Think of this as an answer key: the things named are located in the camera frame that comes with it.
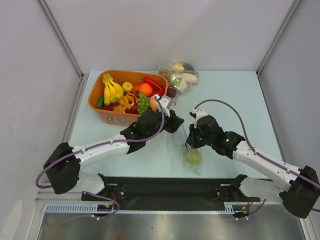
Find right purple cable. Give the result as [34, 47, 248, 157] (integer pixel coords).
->
[193, 99, 320, 221]

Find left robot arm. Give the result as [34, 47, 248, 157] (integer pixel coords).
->
[43, 110, 184, 200]

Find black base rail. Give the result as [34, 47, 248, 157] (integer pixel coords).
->
[81, 176, 260, 212]

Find orange plastic bin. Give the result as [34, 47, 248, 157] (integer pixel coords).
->
[88, 69, 168, 126]

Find dark red fake plum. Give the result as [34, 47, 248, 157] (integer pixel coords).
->
[166, 87, 177, 99]

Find green fake grapes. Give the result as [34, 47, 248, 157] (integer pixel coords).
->
[137, 93, 150, 115]

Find yellow fake banana bunch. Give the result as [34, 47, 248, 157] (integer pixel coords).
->
[102, 73, 124, 106]

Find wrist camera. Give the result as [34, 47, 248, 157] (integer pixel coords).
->
[189, 108, 208, 128]
[153, 94, 173, 117]

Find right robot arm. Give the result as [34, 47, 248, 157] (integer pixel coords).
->
[186, 109, 320, 219]

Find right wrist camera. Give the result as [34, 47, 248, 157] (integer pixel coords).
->
[189, 108, 208, 128]

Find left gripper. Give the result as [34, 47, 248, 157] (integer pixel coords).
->
[144, 108, 184, 141]

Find yellow fake apple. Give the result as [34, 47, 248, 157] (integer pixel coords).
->
[122, 81, 134, 93]

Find clear zip top bag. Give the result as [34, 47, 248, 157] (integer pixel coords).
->
[173, 125, 204, 176]

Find red fake chili pepper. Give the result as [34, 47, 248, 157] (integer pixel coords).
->
[143, 77, 165, 96]

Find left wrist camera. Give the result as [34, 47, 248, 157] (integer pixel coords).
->
[153, 94, 173, 117]

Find fake orange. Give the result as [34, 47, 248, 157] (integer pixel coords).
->
[138, 83, 153, 97]

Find yellow fake pepper ring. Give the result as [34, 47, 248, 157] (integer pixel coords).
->
[112, 92, 139, 112]

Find green fake pear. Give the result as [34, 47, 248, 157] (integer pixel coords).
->
[184, 148, 202, 166]

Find fake peach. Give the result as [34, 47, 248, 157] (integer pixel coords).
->
[149, 96, 158, 112]

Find red fake apple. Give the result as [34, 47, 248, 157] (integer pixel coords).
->
[151, 90, 164, 97]

